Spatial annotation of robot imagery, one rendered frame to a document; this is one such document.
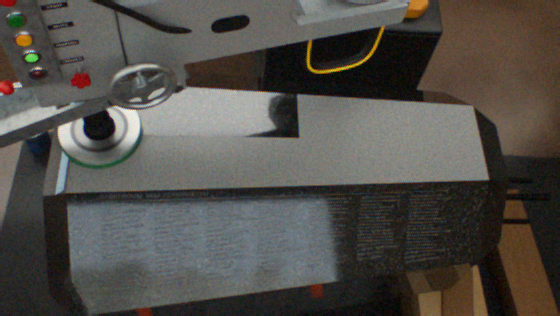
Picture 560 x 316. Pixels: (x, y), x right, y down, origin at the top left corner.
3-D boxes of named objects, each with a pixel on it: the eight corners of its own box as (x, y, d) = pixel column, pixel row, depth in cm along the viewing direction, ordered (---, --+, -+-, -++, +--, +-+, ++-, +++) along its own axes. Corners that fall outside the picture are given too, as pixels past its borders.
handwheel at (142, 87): (170, 70, 142) (166, 26, 129) (180, 105, 138) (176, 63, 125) (104, 83, 139) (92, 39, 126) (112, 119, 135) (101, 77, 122)
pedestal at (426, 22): (254, 27, 303) (263, -103, 239) (388, 35, 307) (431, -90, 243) (250, 143, 270) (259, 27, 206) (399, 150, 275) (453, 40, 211)
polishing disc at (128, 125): (51, 162, 160) (50, 159, 159) (68, 94, 171) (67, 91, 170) (134, 167, 161) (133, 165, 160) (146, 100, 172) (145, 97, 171)
